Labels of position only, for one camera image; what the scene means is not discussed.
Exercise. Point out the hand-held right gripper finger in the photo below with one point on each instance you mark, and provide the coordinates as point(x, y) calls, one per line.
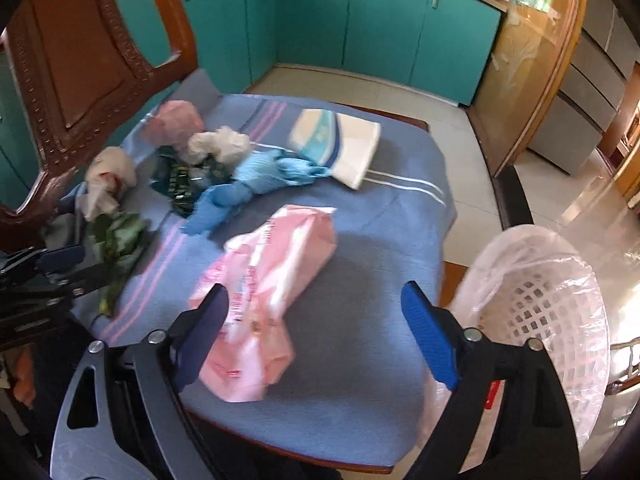
point(430, 335)

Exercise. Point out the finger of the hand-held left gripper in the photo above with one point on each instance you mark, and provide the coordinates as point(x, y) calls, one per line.
point(60, 258)
point(90, 280)

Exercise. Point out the green plastic wrapper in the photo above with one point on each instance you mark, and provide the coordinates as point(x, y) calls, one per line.
point(125, 235)

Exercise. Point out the red snack wrapper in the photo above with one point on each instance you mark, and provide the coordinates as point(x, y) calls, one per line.
point(495, 395)

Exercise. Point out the beige paper wad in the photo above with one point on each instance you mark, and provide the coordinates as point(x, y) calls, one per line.
point(110, 170)

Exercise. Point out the white basket with plastic liner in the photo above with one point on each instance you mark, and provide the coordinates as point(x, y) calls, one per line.
point(550, 300)

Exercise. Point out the dark green snack wrapper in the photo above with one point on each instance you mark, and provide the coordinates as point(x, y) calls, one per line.
point(175, 180)

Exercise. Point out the large pink packet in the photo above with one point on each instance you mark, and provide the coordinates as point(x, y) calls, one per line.
point(270, 285)

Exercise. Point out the pink plastic bag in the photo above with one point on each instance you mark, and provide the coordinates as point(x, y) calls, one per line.
point(175, 120)

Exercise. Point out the white tissue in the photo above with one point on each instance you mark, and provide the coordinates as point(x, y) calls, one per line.
point(220, 145)

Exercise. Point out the light blue bag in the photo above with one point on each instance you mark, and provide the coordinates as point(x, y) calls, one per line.
point(260, 172)

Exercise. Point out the white and blue paper cup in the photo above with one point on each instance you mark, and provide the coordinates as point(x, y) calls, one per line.
point(350, 150)

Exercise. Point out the person's left hand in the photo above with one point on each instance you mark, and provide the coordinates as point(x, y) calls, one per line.
point(24, 380)

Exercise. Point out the blue striped seat blanket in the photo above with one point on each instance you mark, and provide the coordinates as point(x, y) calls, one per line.
point(375, 260)

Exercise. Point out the carved wooden chair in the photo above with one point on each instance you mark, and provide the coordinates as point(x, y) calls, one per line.
point(75, 60)

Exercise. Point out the wooden framed glass sliding door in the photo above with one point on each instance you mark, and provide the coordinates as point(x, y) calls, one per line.
point(530, 85)

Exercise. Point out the grey refrigerator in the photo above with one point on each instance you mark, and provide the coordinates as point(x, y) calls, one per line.
point(590, 85)

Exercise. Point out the teal kitchen base cabinets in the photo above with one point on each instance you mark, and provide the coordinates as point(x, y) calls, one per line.
point(375, 20)

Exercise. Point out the wooden doorway frame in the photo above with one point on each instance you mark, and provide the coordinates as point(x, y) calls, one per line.
point(630, 150)

